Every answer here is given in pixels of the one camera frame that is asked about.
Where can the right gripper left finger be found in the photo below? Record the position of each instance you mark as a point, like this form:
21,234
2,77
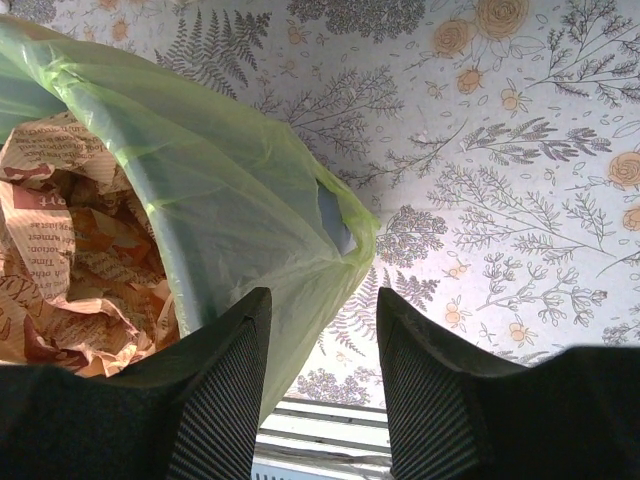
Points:
190,411

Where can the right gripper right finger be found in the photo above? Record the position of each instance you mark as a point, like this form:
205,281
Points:
456,411

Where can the blue plastic trash bin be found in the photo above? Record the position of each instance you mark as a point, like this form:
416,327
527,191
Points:
332,221

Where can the green plastic trash bag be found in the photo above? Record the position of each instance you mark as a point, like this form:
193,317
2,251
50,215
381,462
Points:
231,194

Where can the crumpled printed waste paper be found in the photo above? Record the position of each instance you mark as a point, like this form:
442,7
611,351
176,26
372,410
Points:
82,283

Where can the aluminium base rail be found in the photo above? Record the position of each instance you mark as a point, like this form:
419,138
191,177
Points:
305,439

